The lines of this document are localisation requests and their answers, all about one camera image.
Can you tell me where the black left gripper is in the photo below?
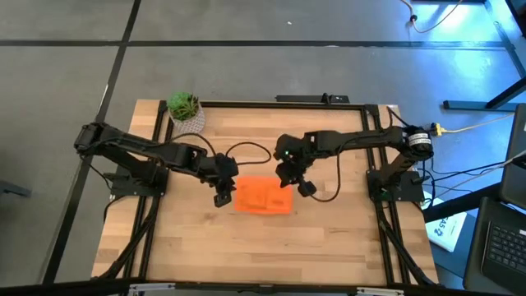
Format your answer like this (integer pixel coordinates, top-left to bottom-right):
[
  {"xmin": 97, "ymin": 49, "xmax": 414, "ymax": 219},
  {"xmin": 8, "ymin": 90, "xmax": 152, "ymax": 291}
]
[{"xmin": 200, "ymin": 153, "xmax": 240, "ymax": 195}]

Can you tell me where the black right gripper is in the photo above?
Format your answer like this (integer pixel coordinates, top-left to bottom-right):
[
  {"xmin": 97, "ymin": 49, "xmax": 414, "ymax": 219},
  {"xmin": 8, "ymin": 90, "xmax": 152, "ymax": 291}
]
[{"xmin": 274, "ymin": 133, "xmax": 309, "ymax": 188}]

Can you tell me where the orange plastic box lid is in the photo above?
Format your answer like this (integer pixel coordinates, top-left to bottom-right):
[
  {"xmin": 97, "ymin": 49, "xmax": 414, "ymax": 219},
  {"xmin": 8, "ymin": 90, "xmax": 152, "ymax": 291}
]
[{"xmin": 233, "ymin": 175, "xmax": 294, "ymax": 215}]

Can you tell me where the green plant in patterned pot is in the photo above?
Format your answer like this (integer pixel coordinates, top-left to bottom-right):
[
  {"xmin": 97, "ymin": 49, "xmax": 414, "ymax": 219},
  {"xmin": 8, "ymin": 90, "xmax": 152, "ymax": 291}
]
[{"xmin": 166, "ymin": 91, "xmax": 206, "ymax": 136}]

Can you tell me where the black horizontal bar with brackets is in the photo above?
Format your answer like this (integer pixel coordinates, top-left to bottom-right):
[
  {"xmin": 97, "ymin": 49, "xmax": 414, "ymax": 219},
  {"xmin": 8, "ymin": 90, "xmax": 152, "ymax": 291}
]
[{"xmin": 0, "ymin": 277, "xmax": 526, "ymax": 296}]

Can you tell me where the white box with blue print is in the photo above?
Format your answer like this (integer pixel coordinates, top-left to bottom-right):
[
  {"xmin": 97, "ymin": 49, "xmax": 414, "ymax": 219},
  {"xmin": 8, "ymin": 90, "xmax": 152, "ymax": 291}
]
[{"xmin": 425, "ymin": 197, "xmax": 468, "ymax": 253}]

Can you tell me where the black diagonal bar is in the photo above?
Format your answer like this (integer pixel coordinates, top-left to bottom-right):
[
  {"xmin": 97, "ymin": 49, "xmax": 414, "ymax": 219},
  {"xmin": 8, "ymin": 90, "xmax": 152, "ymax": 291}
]
[{"xmin": 422, "ymin": 183, "xmax": 505, "ymax": 223}]

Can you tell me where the dark laptop screen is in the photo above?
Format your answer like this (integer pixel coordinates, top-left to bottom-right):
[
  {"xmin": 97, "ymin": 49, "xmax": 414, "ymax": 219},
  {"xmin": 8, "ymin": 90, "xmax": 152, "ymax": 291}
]
[{"xmin": 500, "ymin": 102, "xmax": 526, "ymax": 210}]

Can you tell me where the black laptop keyboard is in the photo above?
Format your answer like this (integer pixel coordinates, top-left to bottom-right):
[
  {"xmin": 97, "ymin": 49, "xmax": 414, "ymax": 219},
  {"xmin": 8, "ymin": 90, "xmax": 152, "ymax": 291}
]
[{"xmin": 463, "ymin": 196, "xmax": 526, "ymax": 295}]

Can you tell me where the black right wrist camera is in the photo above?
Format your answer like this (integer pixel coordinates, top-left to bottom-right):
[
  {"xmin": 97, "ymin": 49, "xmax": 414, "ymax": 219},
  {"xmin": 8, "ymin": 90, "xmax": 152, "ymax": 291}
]
[{"xmin": 297, "ymin": 179, "xmax": 318, "ymax": 198}]

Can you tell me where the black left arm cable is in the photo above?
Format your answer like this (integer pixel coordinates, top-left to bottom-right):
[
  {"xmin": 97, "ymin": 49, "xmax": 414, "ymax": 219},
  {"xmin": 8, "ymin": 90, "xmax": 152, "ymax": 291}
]
[{"xmin": 168, "ymin": 132, "xmax": 273, "ymax": 166}]

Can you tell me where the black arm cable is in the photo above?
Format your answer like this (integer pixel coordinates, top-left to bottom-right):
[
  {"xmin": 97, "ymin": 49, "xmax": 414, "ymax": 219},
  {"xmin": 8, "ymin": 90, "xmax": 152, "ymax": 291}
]
[
  {"xmin": 307, "ymin": 133, "xmax": 387, "ymax": 203},
  {"xmin": 168, "ymin": 132, "xmax": 273, "ymax": 166}
]

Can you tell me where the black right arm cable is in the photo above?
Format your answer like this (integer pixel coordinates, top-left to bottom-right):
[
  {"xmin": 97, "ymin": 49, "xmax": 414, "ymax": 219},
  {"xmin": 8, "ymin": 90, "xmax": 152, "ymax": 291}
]
[{"xmin": 307, "ymin": 133, "xmax": 387, "ymax": 203}]

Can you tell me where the black table-level camera mount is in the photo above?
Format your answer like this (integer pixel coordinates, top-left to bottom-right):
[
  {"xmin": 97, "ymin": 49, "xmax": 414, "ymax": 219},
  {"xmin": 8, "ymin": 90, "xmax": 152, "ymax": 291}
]
[{"xmin": 275, "ymin": 93, "xmax": 351, "ymax": 104}]

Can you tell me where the black aluminium table frame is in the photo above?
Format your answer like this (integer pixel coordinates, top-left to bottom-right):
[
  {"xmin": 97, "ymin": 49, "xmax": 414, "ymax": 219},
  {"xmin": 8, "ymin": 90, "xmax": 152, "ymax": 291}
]
[{"xmin": 92, "ymin": 100, "xmax": 441, "ymax": 289}]

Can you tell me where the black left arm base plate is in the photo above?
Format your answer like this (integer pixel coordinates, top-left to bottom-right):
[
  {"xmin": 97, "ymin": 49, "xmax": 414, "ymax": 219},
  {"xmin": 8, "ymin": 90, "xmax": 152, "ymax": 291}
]
[{"xmin": 109, "ymin": 172, "xmax": 168, "ymax": 197}]

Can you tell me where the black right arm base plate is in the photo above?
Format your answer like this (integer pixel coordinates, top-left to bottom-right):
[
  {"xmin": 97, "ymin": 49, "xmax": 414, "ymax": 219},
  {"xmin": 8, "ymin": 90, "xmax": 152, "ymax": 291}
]
[{"xmin": 367, "ymin": 169, "xmax": 424, "ymax": 202}]

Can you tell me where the yellow cable with plug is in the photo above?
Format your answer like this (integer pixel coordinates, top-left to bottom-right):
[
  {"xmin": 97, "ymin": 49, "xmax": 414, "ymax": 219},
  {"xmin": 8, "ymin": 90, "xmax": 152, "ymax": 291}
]
[{"xmin": 430, "ymin": 113, "xmax": 514, "ymax": 137}]

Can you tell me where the black desk leg frame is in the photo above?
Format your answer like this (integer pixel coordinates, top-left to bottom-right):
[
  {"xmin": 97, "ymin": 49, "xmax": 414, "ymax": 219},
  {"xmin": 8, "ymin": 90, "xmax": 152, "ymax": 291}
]
[{"xmin": 442, "ymin": 0, "xmax": 526, "ymax": 112}]

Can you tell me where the beige floor cable with plug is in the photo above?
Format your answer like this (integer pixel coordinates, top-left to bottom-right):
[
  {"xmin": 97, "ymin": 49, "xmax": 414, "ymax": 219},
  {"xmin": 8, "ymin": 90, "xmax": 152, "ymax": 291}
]
[{"xmin": 400, "ymin": 0, "xmax": 464, "ymax": 35}]

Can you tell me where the white cable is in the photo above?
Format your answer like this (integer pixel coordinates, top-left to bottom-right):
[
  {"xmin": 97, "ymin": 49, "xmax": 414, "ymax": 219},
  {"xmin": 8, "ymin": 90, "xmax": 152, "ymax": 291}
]
[{"xmin": 422, "ymin": 150, "xmax": 526, "ymax": 194}]

